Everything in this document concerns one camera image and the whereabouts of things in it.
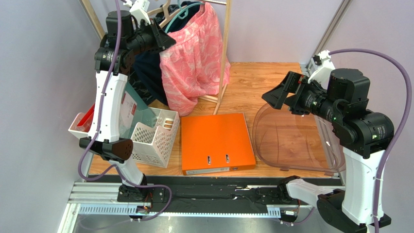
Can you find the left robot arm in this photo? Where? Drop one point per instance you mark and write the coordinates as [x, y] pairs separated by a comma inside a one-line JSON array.
[[126, 37]]

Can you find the red folder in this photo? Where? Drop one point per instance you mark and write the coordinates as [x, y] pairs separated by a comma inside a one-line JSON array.
[[84, 124]]

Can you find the white perforated file basket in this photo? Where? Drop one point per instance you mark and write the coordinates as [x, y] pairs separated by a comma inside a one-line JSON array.
[[152, 132]]

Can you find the black and aluminium base rail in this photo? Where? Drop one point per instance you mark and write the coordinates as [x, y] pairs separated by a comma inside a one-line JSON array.
[[256, 197]]

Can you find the orange ring binder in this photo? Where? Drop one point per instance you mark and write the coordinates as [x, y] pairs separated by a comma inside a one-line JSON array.
[[215, 143]]

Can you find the teal plastic hanger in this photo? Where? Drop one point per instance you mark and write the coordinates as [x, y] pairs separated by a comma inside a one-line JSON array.
[[182, 13]]

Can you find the wooden hanger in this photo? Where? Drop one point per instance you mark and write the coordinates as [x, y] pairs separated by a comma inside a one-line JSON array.
[[167, 15]]

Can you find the transparent green folder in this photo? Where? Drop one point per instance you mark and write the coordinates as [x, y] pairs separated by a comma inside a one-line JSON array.
[[133, 110]]

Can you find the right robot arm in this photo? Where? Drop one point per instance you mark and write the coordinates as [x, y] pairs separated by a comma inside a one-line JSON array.
[[364, 136]]

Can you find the clear plastic tub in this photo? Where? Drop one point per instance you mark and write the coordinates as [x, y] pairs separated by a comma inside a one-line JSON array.
[[287, 141]]

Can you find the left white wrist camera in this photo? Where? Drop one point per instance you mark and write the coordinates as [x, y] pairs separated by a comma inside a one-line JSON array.
[[138, 9]]

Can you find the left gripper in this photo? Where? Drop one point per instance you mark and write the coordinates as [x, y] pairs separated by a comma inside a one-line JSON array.
[[162, 41]]

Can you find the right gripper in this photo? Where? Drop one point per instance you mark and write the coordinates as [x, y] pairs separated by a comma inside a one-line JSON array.
[[293, 93]]

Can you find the navy blue shorts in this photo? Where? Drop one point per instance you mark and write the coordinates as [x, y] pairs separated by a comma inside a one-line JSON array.
[[146, 74]]

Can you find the pink patterned shorts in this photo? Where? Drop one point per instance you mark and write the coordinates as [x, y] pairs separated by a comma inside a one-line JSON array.
[[193, 67]]

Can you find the wooden clothes rack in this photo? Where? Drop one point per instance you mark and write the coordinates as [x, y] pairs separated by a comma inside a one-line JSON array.
[[88, 8]]

